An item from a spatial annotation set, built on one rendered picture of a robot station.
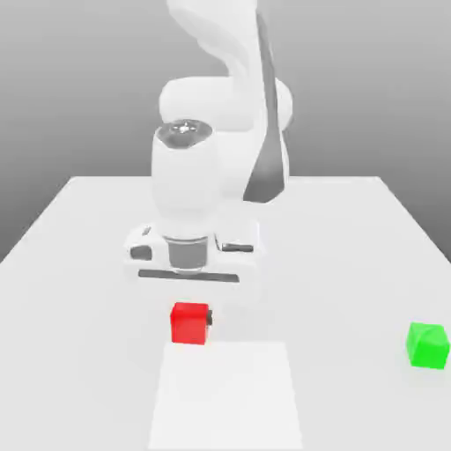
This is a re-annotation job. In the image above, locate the small green cube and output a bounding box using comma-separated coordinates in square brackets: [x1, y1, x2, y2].
[405, 321, 451, 370]

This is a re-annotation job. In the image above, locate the small red cube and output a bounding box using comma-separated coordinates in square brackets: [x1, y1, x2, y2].
[169, 301, 211, 346]

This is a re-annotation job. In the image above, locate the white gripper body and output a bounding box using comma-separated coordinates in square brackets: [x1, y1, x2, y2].
[122, 259, 262, 299]

